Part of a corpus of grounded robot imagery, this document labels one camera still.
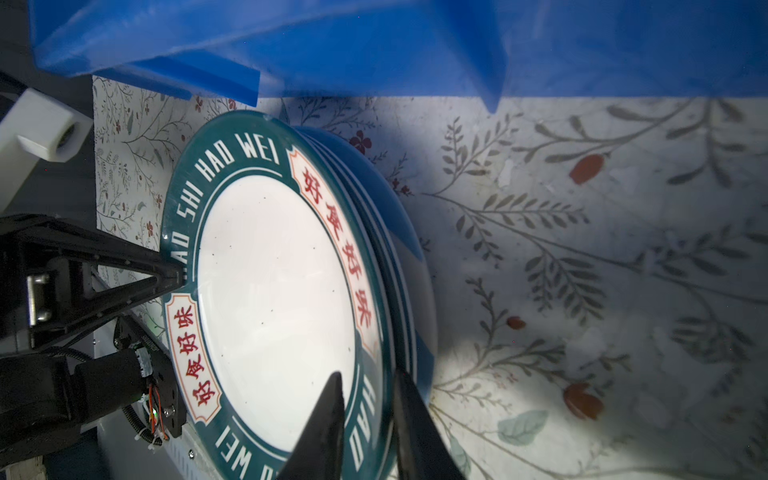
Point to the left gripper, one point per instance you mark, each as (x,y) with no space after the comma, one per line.
(60,281)

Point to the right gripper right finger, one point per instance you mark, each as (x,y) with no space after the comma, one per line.
(421,453)

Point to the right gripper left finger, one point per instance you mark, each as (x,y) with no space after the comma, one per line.
(318,453)

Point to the blue white striped plate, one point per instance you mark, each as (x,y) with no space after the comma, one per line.
(408,253)

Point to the green rimmed white plate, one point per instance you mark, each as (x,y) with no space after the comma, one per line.
(282,289)

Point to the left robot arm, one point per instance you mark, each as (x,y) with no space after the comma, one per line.
(71,353)

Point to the blue plastic bin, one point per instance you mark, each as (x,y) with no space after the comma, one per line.
(247,50)

